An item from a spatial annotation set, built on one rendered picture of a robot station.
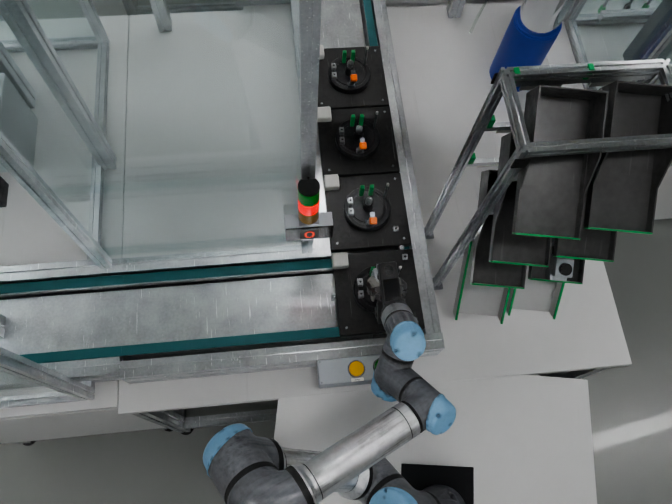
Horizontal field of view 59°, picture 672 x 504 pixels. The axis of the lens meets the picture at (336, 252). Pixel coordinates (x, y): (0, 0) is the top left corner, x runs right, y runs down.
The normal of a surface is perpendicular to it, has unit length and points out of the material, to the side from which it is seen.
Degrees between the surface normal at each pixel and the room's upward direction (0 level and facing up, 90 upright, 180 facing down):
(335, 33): 0
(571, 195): 25
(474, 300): 45
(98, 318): 0
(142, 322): 0
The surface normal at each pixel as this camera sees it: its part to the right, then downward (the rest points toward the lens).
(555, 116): 0.01, 0.07
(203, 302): 0.05, -0.36
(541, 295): -0.02, 0.40
